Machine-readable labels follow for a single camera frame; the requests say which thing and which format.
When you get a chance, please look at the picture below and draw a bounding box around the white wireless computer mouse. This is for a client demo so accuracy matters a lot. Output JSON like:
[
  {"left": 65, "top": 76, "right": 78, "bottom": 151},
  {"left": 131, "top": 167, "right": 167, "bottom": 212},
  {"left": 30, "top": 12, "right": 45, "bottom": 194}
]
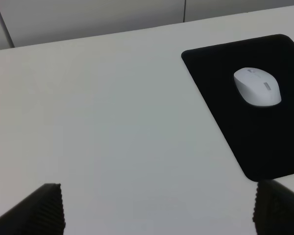
[{"left": 233, "top": 68, "right": 282, "bottom": 107}]

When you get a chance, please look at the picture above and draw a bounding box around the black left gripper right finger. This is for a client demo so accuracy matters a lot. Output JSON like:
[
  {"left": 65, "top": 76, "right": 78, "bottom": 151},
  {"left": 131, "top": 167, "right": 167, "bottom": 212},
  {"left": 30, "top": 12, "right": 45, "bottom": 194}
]
[{"left": 252, "top": 180, "right": 294, "bottom": 235}]

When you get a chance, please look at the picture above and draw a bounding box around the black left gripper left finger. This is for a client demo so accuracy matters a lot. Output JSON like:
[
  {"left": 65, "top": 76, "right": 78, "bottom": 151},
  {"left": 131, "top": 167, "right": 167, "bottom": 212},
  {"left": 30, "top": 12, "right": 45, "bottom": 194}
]
[{"left": 0, "top": 183, "right": 66, "bottom": 235}]

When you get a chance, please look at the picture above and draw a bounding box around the black rectangular mouse pad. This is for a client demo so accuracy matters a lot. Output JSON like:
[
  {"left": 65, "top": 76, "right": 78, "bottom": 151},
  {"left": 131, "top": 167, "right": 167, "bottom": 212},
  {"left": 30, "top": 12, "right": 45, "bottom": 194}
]
[{"left": 181, "top": 34, "right": 294, "bottom": 182}]

